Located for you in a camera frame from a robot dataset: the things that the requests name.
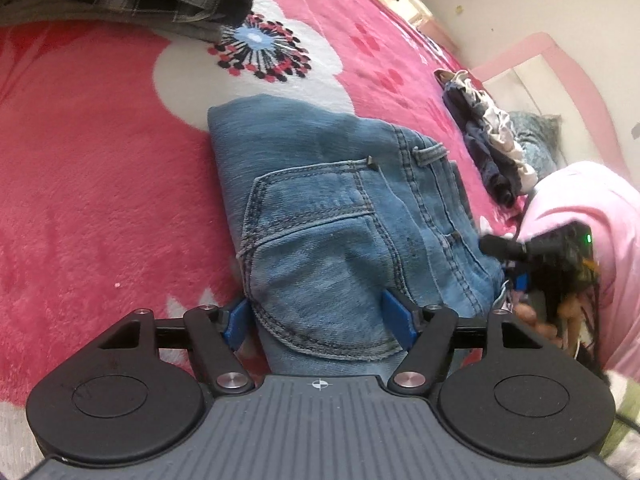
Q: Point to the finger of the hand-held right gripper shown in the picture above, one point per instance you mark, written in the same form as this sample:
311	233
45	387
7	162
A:
500	247
521	281

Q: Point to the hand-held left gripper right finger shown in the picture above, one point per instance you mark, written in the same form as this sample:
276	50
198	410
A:
400	317

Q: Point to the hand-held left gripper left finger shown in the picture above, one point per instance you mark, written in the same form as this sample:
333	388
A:
236	322

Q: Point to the blue jeans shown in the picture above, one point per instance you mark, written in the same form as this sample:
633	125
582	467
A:
325	210

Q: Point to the pile of dark and beige clothes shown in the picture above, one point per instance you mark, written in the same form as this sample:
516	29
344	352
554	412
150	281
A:
500	125

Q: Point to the person's right hand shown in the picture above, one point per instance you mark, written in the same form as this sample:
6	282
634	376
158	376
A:
545	330

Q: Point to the pink quilt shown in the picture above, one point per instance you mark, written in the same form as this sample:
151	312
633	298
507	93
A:
615	270

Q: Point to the grey pillow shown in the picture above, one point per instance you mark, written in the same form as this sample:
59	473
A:
540	145

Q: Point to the pink floral blanket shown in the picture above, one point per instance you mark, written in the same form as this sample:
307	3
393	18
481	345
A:
100	185

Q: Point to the pink headboard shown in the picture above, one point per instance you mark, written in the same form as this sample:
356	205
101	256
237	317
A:
550	55

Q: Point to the small pink table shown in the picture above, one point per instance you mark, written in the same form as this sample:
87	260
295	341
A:
437	35

